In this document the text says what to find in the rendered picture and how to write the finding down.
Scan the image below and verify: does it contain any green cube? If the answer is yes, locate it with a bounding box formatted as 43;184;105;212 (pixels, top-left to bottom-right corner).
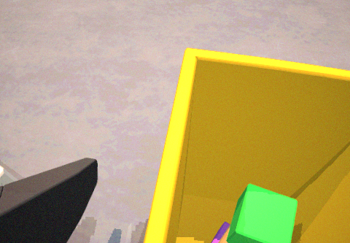
227;184;298;243

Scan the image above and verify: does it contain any tan block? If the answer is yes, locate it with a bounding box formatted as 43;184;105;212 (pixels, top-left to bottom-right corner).
218;225;230;243

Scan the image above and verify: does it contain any yellow square cup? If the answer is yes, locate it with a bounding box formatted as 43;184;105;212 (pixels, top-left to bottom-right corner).
144;47;350;243

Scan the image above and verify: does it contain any purple block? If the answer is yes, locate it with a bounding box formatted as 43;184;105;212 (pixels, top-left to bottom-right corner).
211;222;230;243

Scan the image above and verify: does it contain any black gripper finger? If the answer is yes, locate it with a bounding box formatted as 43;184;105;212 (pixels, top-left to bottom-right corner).
0;158;98;243

